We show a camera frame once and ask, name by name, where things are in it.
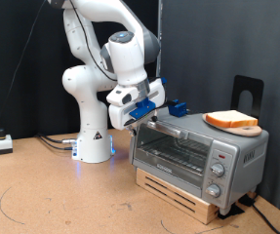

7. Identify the black oven power cord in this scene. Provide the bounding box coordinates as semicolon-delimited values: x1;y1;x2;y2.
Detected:
251;204;280;234

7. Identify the silver toaster oven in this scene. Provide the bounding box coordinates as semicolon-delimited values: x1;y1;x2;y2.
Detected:
129;106;270;217

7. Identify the emergency stop button box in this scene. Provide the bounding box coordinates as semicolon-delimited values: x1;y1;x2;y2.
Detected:
0;128;14;156

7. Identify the black cable with silver connector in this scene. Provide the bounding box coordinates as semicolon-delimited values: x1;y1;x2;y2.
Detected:
36;134;79;145

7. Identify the long thin black cable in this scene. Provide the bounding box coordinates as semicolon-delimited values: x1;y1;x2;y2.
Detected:
0;0;48;152

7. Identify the metal wire oven rack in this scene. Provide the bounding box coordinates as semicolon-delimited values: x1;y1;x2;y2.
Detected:
138;139;210;174

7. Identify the vertical metal pole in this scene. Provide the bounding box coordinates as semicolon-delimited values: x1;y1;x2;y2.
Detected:
156;0;165;81

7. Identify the round wooden cutting board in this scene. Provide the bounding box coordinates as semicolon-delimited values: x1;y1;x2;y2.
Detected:
201;111;263;137

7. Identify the thick black base cable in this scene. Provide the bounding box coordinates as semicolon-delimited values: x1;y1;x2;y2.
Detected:
39;136;75;152

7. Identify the wooden slatted base block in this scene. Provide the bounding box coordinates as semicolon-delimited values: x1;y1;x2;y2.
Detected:
135;167;220;226

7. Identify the white bread slice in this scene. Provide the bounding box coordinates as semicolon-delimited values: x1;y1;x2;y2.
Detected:
205;109;260;129

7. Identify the blue spatula grip block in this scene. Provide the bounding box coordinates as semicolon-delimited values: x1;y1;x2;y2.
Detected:
168;98;188;118

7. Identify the silver oven knob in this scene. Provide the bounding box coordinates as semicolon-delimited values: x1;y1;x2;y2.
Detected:
210;163;225;178
205;183;221;199

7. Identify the glass oven door with handle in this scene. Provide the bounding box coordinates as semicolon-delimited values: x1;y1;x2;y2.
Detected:
132;120;214;190

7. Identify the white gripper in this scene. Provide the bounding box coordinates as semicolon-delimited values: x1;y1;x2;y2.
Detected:
106;77;167;137

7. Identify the black metal bookend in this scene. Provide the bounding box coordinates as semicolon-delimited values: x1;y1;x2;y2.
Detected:
229;74;264;120

